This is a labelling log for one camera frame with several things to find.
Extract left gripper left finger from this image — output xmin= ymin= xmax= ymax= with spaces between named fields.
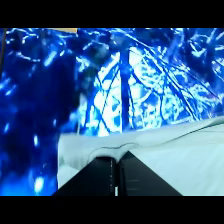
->
xmin=52 ymin=156 xmax=117 ymax=197

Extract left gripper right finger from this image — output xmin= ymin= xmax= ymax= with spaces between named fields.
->
xmin=117 ymin=150 xmax=183 ymax=197

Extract light blue garment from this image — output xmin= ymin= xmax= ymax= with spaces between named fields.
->
xmin=56 ymin=115 xmax=224 ymax=197

